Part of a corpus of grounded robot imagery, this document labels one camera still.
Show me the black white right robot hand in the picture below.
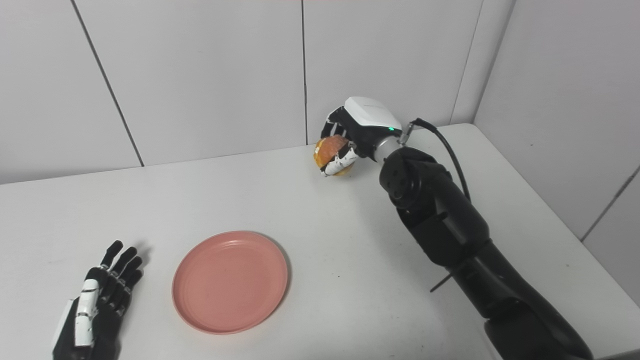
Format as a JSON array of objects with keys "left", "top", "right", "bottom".
[{"left": 320, "top": 96, "right": 404, "bottom": 177}]

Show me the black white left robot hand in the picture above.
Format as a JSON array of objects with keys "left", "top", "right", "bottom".
[{"left": 51, "top": 240, "right": 144, "bottom": 360}]

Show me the pink round plate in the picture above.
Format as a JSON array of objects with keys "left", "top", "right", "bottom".
[{"left": 171, "top": 230, "right": 289, "bottom": 335}]

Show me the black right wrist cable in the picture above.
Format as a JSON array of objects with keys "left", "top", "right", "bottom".
[{"left": 400, "top": 118, "right": 472, "bottom": 203}]

